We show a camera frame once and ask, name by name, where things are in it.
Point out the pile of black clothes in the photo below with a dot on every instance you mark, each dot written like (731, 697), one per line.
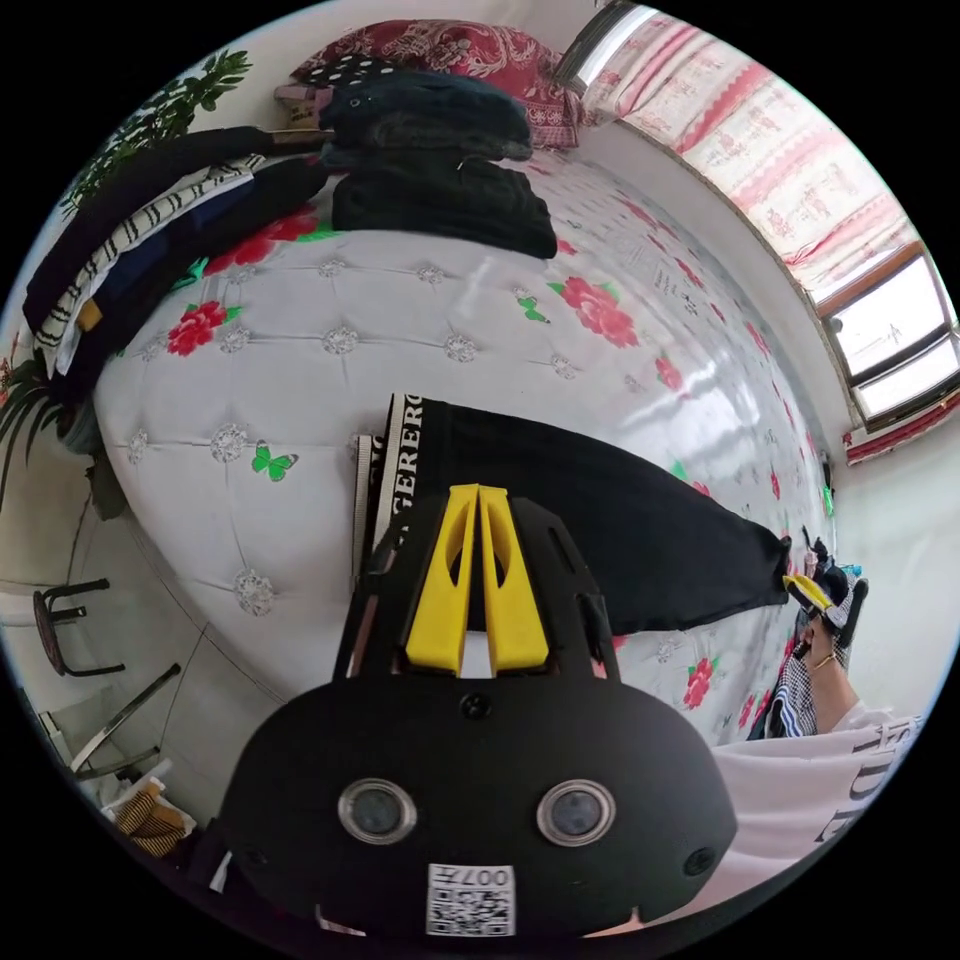
(442, 202)

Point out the small pink carton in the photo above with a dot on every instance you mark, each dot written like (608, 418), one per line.
(298, 109)

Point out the round dark stool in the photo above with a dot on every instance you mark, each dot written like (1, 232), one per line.
(49, 622)

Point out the pile of clothes with checked garment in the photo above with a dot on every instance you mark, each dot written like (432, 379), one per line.
(791, 697)

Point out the bed with floral quilt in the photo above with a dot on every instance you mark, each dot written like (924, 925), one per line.
(450, 360)

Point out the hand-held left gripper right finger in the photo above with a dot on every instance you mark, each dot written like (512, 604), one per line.
(514, 607)

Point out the red patterned pillow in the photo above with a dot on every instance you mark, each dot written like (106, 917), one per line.
(480, 49)

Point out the tall leafy green plant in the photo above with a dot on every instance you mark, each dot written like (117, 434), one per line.
(187, 97)

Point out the pink and white patterned curtain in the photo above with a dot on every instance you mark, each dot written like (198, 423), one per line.
(750, 112)

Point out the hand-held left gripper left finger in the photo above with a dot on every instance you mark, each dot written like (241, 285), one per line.
(442, 600)

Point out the black white-dotted cloth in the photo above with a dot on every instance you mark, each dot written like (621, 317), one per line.
(349, 71)

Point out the potted plant with long leaves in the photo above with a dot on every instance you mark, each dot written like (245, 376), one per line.
(30, 397)

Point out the person's right hand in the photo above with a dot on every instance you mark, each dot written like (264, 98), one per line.
(819, 645)

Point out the black pants with lettered waistband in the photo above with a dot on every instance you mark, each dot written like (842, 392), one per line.
(645, 540)

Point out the pile of clothes with striped garment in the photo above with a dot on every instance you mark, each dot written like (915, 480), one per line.
(150, 225)

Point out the window with wooden frame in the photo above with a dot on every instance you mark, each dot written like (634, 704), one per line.
(885, 330)

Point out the person's right forearm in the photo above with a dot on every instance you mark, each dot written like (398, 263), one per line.
(836, 697)

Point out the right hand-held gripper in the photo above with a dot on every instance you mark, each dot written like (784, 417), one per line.
(834, 581)

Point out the person's body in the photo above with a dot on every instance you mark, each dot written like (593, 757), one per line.
(787, 810)

